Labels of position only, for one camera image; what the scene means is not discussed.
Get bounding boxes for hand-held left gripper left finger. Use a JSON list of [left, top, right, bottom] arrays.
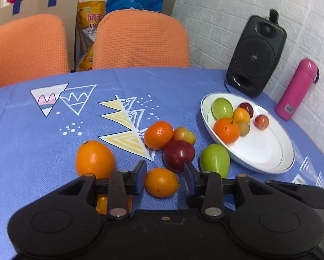
[[43, 159, 148, 221]]

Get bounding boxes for black speaker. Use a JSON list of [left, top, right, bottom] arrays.
[[226, 15, 288, 98]]

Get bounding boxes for pink thermos bottle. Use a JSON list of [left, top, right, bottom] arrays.
[[275, 58, 320, 122]]

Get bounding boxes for yellowish orange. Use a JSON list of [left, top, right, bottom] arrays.
[[232, 107, 251, 124]]

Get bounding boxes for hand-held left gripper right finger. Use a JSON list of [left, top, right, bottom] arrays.
[[184, 162, 290, 219]]

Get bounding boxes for orange fabric chair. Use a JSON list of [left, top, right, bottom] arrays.
[[92, 9, 192, 70], [0, 13, 71, 91]]

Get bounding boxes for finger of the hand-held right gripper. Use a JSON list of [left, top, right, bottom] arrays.
[[265, 180, 324, 210]]

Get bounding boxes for mandarin with green stem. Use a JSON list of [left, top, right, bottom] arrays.
[[213, 117, 241, 145]]

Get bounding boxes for small yellow red plum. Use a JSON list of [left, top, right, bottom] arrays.
[[172, 126, 197, 145]]

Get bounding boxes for white plate with blue rim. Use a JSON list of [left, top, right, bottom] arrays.
[[200, 92, 296, 174]]

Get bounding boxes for tan longan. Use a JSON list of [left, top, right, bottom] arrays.
[[238, 121, 251, 136]]

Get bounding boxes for small orange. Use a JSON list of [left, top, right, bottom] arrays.
[[144, 167, 180, 198]]

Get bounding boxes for yellow sack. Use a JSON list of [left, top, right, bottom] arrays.
[[75, 0, 108, 72]]

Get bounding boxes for green jujube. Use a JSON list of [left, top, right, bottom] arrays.
[[211, 98, 234, 120], [199, 144, 231, 179]]

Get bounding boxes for dark red plum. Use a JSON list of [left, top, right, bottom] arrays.
[[238, 102, 254, 118], [162, 140, 196, 173]]

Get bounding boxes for blue printed tablecloth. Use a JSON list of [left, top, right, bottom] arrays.
[[0, 68, 324, 223]]

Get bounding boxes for pink red plum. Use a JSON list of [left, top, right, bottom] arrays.
[[254, 115, 270, 130]]

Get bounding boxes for brown paper bag blue handles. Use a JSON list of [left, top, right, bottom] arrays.
[[0, 0, 80, 72]]

